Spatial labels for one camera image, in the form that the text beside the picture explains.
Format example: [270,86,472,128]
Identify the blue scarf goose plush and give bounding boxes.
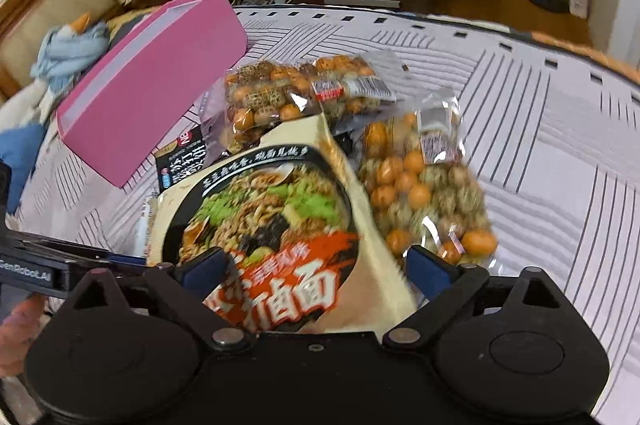
[30,22,110,94]

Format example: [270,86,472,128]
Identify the patterned bed sheet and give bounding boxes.
[16,0,639,424]

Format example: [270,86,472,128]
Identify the black cracker packet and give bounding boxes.
[153,126,207,193]

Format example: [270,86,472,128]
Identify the left hand painted nails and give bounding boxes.
[0,294,47,377]

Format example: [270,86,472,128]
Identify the peanut snack bag with label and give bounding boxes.
[200,50,412,157]

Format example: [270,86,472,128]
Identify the pink storage box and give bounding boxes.
[56,0,247,188]

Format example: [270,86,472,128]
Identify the instant noodle packet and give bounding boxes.
[146,115,416,334]

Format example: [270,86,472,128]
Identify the wooden headboard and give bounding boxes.
[1,0,119,101]

